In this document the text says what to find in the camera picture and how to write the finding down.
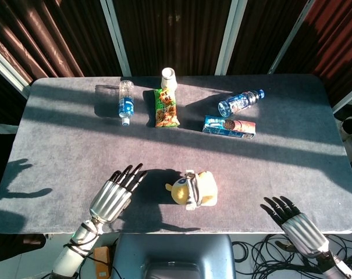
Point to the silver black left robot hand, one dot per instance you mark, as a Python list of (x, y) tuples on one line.
[(111, 200)]

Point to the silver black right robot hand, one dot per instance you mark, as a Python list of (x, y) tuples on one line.
[(303, 235)]

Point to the yellow plush toy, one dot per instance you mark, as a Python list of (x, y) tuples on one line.
[(204, 189)]

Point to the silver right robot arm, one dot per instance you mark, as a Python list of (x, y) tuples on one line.
[(337, 268)]

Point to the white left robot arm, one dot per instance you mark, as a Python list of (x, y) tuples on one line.
[(74, 250)]

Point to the orange cardboard box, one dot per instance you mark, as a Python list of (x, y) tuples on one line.
[(102, 260)]

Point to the blue grey robot torso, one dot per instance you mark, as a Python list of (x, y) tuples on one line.
[(172, 250)]

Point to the clear bottle white cap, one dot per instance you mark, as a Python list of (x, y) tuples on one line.
[(126, 106)]

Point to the green snack bag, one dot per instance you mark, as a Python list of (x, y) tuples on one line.
[(165, 110)]

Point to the grey table cloth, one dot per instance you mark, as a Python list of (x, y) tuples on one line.
[(222, 157)]

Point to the blue cookie box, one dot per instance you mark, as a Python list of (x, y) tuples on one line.
[(228, 126)]

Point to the white cup bottle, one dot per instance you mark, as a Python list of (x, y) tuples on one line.
[(168, 78)]

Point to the clear bottle blue cap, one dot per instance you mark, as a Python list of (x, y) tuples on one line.
[(236, 103)]

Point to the brown curtain panel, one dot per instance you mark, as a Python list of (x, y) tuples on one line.
[(47, 35), (260, 32), (335, 46), (172, 32)]

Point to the white frame post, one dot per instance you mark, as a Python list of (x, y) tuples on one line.
[(114, 35), (7, 72), (229, 37), (292, 35), (348, 100)]

